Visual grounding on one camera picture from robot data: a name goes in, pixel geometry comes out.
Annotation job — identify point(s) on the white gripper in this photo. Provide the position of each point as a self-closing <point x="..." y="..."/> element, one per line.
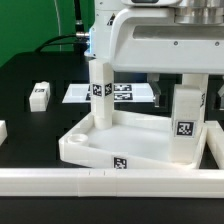
<point x="168" y="36"/>

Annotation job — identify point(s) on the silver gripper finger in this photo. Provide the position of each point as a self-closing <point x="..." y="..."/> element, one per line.
<point x="220" y="97"/>

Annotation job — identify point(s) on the white desk top tray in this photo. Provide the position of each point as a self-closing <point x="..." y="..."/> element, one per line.
<point x="135" y="141"/>

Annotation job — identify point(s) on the white right fence block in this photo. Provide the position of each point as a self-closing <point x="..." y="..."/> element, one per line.
<point x="215" y="141"/>

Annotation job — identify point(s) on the white fence block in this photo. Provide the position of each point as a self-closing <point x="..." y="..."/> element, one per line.
<point x="3" y="131"/>
<point x="215" y="141"/>

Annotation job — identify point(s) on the white left fence block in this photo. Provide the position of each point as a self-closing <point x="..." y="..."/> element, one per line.
<point x="3" y="131"/>

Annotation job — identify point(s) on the white marker base plate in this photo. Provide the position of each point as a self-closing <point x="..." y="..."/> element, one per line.
<point x="123" y="92"/>

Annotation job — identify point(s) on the white front fence rail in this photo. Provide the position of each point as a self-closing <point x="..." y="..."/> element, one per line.
<point x="116" y="183"/>

